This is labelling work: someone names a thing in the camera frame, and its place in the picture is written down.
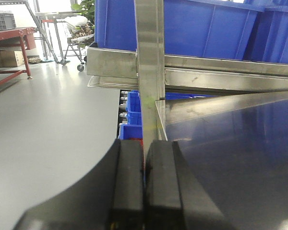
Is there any green potted plant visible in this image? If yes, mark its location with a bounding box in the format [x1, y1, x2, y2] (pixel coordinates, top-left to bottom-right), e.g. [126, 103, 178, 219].
[71, 0, 95, 24]

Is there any red metal workbench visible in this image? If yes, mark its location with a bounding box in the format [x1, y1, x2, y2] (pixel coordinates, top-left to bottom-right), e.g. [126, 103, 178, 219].
[0, 27, 36, 86]

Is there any large blue bin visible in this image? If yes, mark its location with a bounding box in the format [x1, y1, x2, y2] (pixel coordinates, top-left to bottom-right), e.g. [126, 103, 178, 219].
[95, 0, 264, 60]
[243, 0, 288, 65]

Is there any grey plastic crate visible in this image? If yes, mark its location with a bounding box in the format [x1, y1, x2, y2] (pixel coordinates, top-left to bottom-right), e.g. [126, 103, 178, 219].
[0, 13, 16, 31]

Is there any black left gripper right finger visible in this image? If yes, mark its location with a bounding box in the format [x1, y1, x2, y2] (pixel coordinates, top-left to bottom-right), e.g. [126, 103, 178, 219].
[145, 140, 235, 230]

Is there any small blue bin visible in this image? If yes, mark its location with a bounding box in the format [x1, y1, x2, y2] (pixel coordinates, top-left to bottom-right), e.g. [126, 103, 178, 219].
[126, 90, 142, 125]
[119, 124, 143, 145]

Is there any small blue bin lower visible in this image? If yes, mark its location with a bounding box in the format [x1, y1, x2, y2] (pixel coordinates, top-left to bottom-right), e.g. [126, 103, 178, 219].
[119, 124, 143, 145]

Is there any large blue bin left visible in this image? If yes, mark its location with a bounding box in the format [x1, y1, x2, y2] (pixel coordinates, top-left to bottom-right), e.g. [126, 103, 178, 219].
[95, 0, 264, 60]

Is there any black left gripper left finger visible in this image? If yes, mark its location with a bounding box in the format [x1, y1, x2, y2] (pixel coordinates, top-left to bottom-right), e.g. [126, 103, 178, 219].
[14, 139, 144, 230]

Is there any cardboard box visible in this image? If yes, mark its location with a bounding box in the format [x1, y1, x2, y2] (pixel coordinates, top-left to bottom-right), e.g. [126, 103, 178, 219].
[0, 50, 24, 68]

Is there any small blue bin upper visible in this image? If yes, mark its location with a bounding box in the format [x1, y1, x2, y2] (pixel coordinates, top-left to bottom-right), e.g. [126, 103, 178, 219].
[126, 90, 142, 125]

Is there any large blue bin right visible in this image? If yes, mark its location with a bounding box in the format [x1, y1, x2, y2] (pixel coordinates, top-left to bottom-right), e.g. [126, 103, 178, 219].
[243, 0, 288, 65]

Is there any wire shopping cart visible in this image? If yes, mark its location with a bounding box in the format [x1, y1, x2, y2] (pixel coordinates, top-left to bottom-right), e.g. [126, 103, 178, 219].
[60, 15, 94, 72]

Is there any stainless steel shelf rack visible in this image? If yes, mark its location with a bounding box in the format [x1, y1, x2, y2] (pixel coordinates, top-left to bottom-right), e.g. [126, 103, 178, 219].
[87, 0, 288, 152]

